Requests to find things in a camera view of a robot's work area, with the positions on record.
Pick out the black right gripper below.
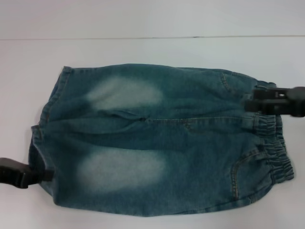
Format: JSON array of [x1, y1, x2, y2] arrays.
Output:
[[244, 86, 305, 118]]

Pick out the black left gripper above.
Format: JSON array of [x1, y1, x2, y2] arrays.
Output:
[[0, 157, 54, 189]]

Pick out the blue washed denim shorts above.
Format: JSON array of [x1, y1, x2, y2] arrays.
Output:
[[28, 63, 296, 217]]

